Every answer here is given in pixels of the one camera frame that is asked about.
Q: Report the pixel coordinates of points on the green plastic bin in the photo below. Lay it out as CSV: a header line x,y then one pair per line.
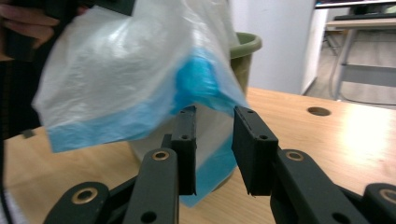
x,y
246,46

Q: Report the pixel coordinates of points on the white metal-legged desk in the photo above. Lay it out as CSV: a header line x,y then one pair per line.
x,y
367,74

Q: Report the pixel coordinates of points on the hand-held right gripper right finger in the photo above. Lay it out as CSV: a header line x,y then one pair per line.
x,y
253,155

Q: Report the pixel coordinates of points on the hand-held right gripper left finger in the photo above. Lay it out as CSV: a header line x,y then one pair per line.
x,y
183,155

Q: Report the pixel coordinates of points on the white blue-edged plastic bag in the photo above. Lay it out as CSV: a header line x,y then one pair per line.
x,y
109,77

